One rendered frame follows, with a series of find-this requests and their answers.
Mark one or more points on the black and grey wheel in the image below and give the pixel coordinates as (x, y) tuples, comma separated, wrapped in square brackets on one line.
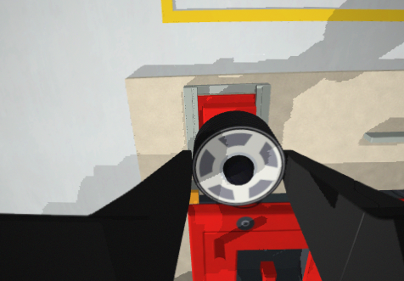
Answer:
[(234, 133)]

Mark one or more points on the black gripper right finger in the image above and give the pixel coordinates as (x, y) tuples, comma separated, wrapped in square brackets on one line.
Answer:
[(354, 232)]

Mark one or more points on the yellow rectangular outline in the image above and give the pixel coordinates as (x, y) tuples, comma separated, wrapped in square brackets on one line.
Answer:
[(288, 14)]

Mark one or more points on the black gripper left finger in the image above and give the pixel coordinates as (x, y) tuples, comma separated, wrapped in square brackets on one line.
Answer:
[(136, 237)]

